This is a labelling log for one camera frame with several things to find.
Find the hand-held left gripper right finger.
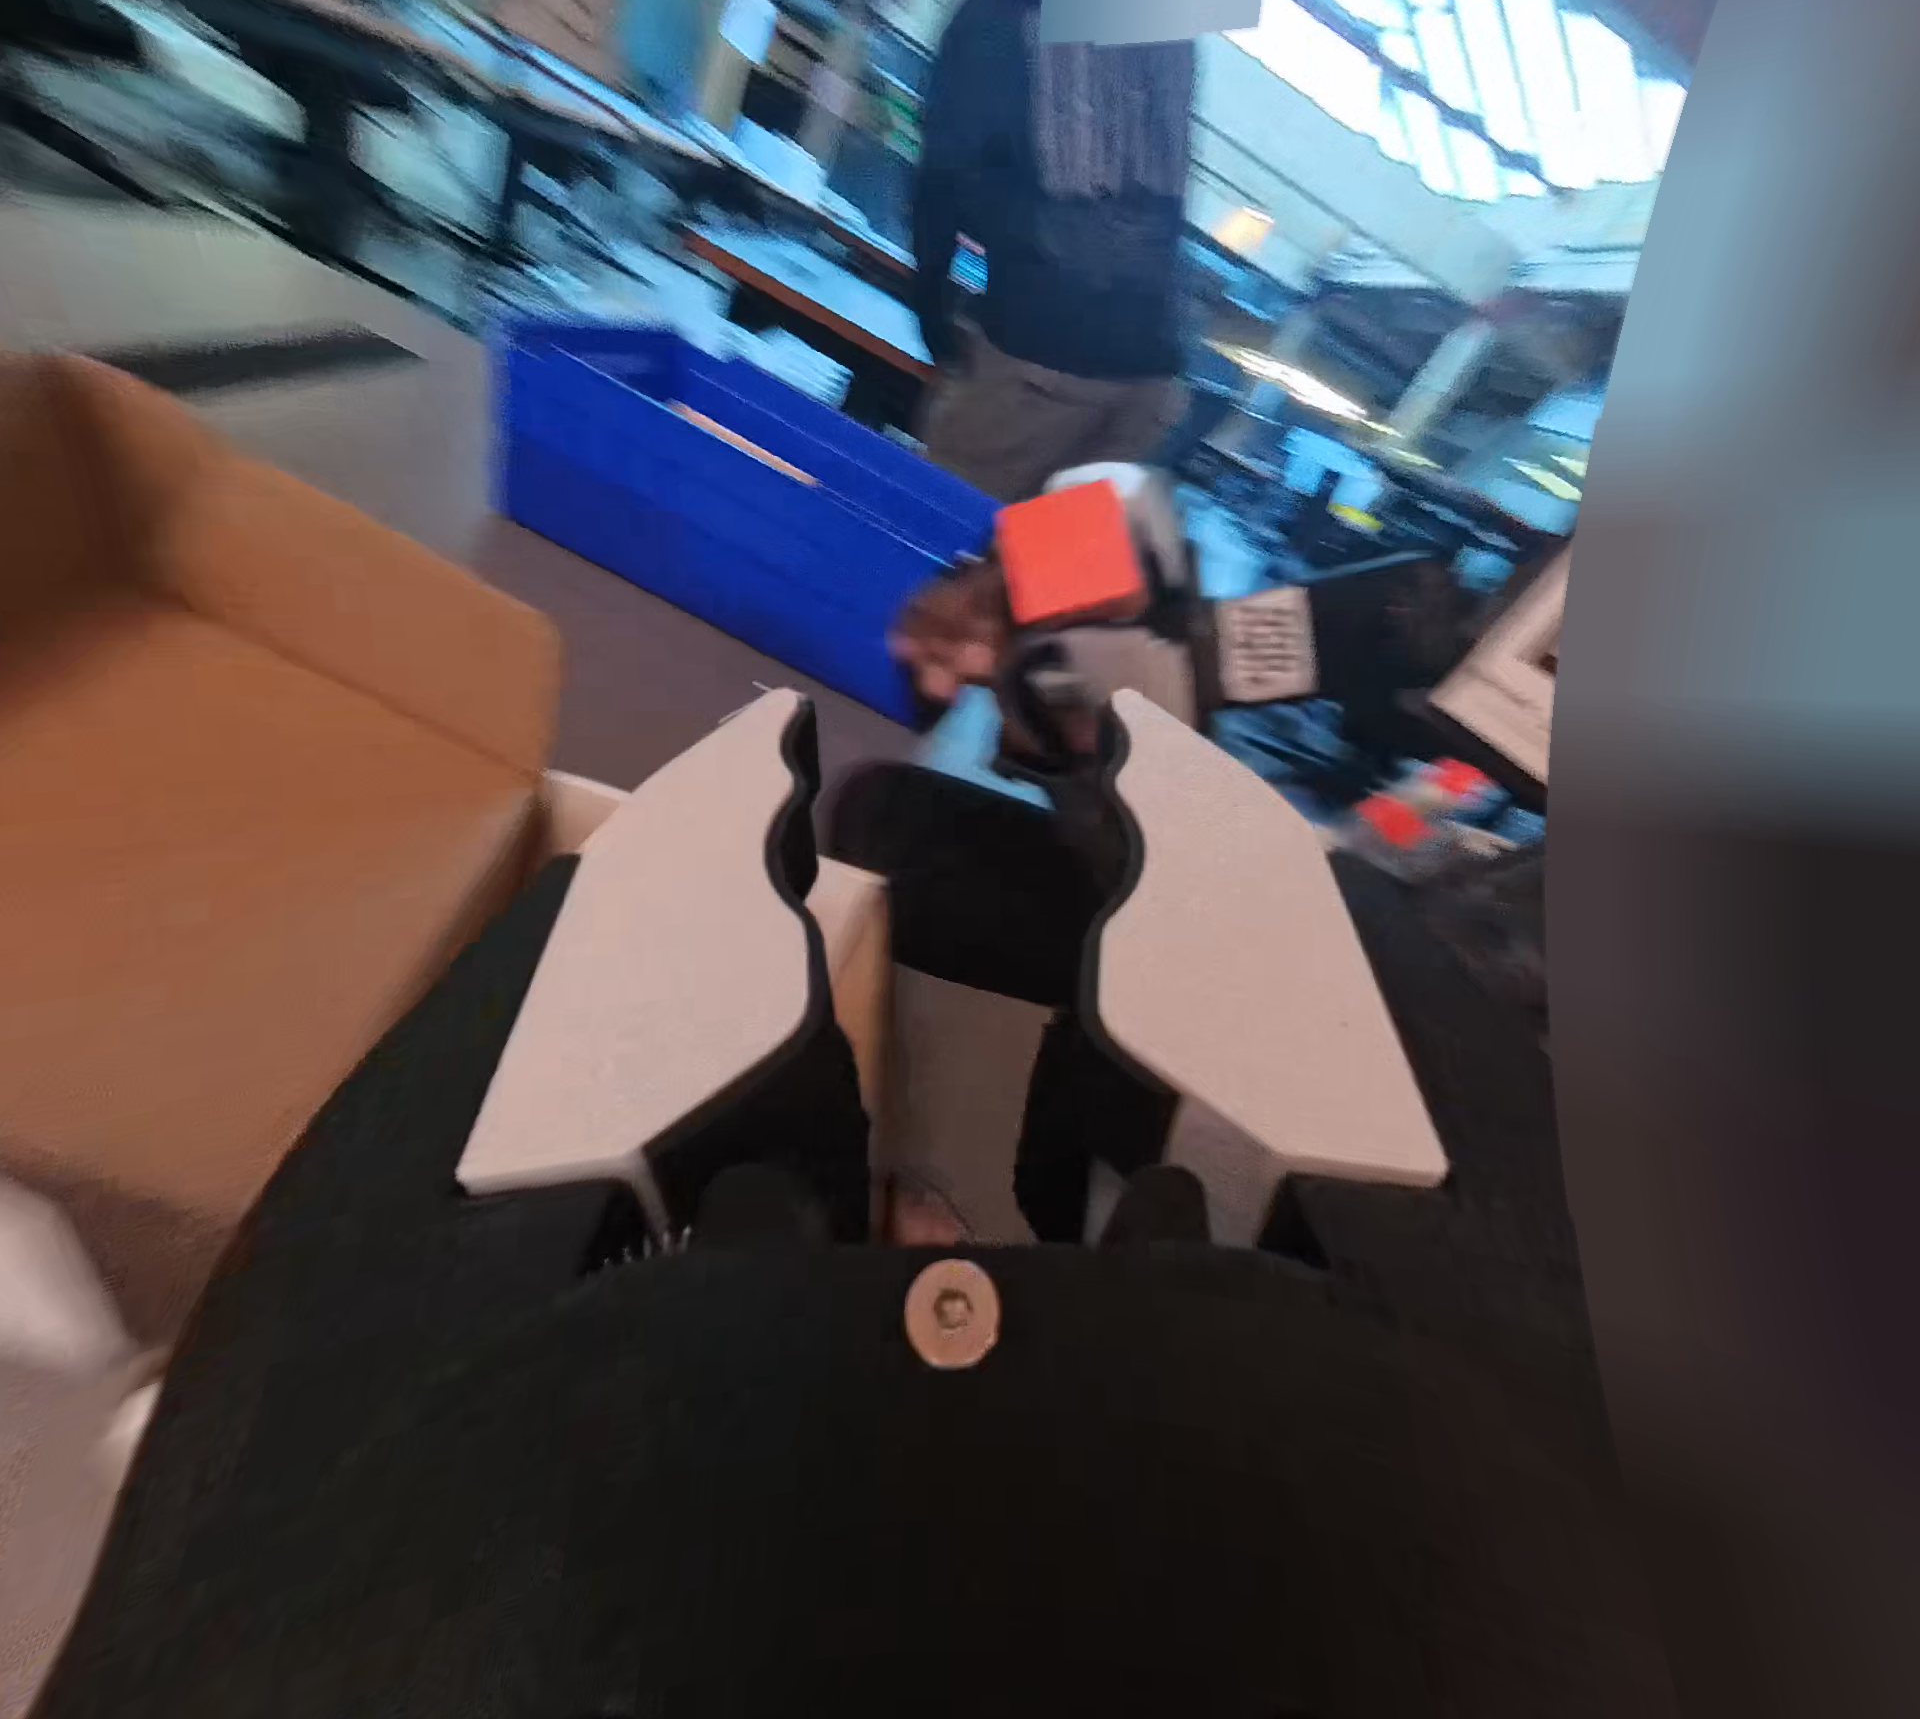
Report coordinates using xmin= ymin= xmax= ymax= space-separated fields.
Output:
xmin=1080 ymin=687 xmax=1452 ymax=1243

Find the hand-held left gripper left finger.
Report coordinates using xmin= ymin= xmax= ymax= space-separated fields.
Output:
xmin=454 ymin=687 xmax=836 ymax=1225

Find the orange traffic cone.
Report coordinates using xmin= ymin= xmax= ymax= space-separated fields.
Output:
xmin=1356 ymin=759 xmax=1501 ymax=851

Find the red cube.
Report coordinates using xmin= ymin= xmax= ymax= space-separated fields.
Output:
xmin=994 ymin=477 xmax=1146 ymax=625

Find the person's right hand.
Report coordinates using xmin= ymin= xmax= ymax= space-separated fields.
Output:
xmin=891 ymin=571 xmax=1032 ymax=719

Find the white cardboard mailer box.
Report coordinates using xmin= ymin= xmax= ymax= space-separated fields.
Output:
xmin=0 ymin=348 xmax=893 ymax=1541

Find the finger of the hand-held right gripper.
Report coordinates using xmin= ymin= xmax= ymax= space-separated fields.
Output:
xmin=1032 ymin=621 xmax=1205 ymax=725
xmin=1098 ymin=459 xmax=1200 ymax=595

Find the blue plastic bin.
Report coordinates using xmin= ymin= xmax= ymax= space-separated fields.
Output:
xmin=487 ymin=306 xmax=1003 ymax=727

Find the wooden edged table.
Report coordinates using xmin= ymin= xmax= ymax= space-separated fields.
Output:
xmin=682 ymin=220 xmax=939 ymax=386

